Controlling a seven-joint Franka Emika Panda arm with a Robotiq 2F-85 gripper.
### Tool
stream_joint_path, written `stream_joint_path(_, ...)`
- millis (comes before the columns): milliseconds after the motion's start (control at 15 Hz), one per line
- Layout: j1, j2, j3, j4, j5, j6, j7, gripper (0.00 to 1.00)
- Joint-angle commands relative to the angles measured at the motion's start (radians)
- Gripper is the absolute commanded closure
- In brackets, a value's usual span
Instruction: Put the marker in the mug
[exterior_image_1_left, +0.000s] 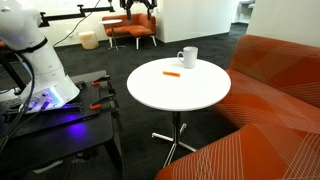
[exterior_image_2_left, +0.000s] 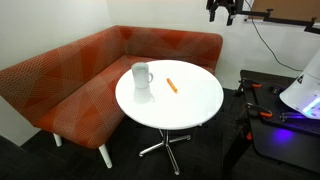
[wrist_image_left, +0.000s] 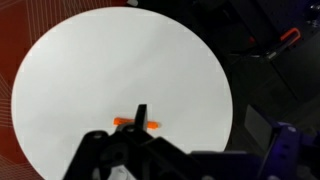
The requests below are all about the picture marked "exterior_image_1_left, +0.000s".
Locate orange patterned corner sofa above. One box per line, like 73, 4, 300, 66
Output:
154, 34, 320, 180

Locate round white pedestal table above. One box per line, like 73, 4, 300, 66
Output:
126, 57, 232, 169

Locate small white side table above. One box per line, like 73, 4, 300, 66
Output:
98, 18, 126, 52

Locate white waste bin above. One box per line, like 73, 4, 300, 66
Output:
78, 30, 100, 51

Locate small orange lounge sofa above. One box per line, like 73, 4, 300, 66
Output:
101, 13, 158, 50

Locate white ceramic mug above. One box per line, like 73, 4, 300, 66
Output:
176, 46, 199, 70

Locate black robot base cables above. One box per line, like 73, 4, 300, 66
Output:
0, 49, 38, 155

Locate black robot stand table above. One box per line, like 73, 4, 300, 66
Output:
0, 69, 125, 180

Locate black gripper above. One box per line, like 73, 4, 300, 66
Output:
119, 0, 158, 21

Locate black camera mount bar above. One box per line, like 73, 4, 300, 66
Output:
38, 3, 116, 28

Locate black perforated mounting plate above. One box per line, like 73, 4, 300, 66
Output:
0, 79, 116, 138

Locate black clamp orange handle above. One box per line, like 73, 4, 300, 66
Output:
89, 94, 124, 134
91, 75, 116, 101

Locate orange marker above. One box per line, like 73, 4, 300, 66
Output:
162, 70, 181, 78

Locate thin black hanging cable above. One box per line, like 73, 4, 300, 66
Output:
52, 0, 102, 48

